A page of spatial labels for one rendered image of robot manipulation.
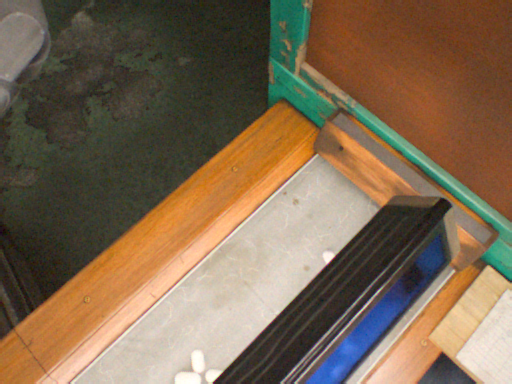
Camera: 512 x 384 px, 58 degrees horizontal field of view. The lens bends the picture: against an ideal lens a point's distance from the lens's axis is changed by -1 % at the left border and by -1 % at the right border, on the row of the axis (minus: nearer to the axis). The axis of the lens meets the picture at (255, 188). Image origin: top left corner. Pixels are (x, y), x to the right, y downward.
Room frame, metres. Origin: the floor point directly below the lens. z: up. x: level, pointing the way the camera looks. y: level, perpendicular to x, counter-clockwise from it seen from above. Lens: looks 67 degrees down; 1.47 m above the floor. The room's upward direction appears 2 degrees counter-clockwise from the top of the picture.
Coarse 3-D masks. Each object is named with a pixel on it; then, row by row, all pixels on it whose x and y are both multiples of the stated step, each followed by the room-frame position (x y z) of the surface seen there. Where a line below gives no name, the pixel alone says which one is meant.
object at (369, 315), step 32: (384, 224) 0.13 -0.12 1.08; (416, 224) 0.12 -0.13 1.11; (448, 224) 0.12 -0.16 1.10; (352, 256) 0.10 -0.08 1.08; (384, 256) 0.09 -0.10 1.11; (416, 256) 0.09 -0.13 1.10; (448, 256) 0.10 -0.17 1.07; (320, 288) 0.08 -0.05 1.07; (352, 288) 0.07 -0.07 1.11; (384, 288) 0.07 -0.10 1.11; (416, 288) 0.07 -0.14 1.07; (288, 320) 0.05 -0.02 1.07; (320, 320) 0.05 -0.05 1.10; (352, 320) 0.04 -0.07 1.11; (384, 320) 0.05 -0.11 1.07; (256, 352) 0.03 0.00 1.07; (288, 352) 0.02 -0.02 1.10; (320, 352) 0.02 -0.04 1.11; (352, 352) 0.02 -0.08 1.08
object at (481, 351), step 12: (504, 300) 0.11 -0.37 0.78; (492, 312) 0.09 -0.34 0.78; (504, 312) 0.09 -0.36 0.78; (492, 324) 0.07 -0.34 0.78; (504, 324) 0.07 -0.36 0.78; (480, 336) 0.06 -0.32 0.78; (492, 336) 0.05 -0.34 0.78; (504, 336) 0.05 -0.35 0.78; (468, 348) 0.04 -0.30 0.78; (480, 348) 0.04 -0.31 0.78; (492, 348) 0.04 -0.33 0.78; (504, 348) 0.04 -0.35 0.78; (468, 360) 0.02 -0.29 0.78; (480, 360) 0.02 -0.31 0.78; (492, 360) 0.02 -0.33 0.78; (504, 360) 0.02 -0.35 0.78; (480, 372) 0.01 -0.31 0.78; (492, 372) 0.01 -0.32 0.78; (504, 372) 0.01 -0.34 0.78
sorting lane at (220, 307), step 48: (288, 192) 0.31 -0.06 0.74; (336, 192) 0.30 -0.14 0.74; (240, 240) 0.22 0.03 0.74; (288, 240) 0.22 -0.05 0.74; (336, 240) 0.22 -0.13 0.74; (192, 288) 0.15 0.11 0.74; (240, 288) 0.14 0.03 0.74; (288, 288) 0.14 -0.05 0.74; (432, 288) 0.13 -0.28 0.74; (144, 336) 0.08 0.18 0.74; (192, 336) 0.07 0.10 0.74; (240, 336) 0.07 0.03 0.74
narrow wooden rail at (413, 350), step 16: (464, 272) 0.15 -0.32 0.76; (448, 288) 0.13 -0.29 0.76; (464, 288) 0.13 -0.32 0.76; (432, 304) 0.11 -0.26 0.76; (448, 304) 0.10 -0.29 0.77; (416, 320) 0.08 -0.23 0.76; (432, 320) 0.08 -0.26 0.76; (400, 336) 0.06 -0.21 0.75; (416, 336) 0.06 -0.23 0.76; (400, 352) 0.04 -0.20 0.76; (416, 352) 0.04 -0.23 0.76; (432, 352) 0.04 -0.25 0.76; (384, 368) 0.02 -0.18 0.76; (400, 368) 0.02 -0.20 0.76; (416, 368) 0.02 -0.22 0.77
